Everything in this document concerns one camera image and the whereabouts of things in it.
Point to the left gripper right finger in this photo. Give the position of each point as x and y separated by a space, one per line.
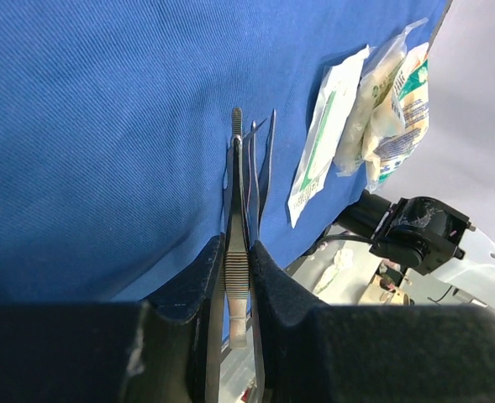
309 351

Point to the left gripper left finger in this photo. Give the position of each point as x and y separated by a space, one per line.
164 348

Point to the long serrated steel forceps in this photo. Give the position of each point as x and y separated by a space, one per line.
237 366

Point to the steel tweezers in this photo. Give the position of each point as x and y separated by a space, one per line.
254 201
264 178

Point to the blue surgical cloth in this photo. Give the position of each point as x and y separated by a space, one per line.
115 118

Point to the long white green pouch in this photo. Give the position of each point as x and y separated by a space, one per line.
335 99

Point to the green clear supply packet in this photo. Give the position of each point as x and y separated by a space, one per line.
374 83

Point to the white blue supply packet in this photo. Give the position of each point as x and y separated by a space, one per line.
399 121

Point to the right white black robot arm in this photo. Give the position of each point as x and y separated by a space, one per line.
420 233

